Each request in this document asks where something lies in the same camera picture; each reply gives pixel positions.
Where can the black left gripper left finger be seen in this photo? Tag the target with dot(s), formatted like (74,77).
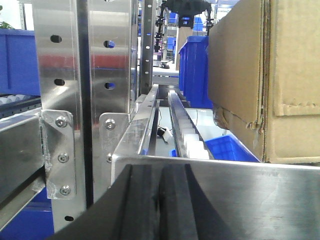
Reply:
(127,211)

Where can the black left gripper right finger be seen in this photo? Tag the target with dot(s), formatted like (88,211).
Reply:
(185,213)

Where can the brown cardboard carton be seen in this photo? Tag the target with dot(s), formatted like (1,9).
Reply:
(264,78)

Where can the blue bin lower shelf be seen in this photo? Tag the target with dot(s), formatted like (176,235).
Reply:
(228,147)

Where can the steel left shelf beam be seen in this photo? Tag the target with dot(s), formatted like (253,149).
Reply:
(21,163)

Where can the blue bin behind carton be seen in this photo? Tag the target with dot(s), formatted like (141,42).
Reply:
(193,71)

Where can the blue bin far left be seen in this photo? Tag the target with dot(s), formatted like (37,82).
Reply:
(18,62)

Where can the white roller track rail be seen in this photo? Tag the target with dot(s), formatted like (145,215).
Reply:
(188,141)

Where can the steel shelf front rail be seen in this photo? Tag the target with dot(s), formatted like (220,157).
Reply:
(258,201)

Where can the perforated steel rear post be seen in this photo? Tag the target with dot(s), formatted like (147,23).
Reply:
(147,46)

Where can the steel shelf upright post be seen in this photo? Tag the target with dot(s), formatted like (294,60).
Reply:
(87,59)

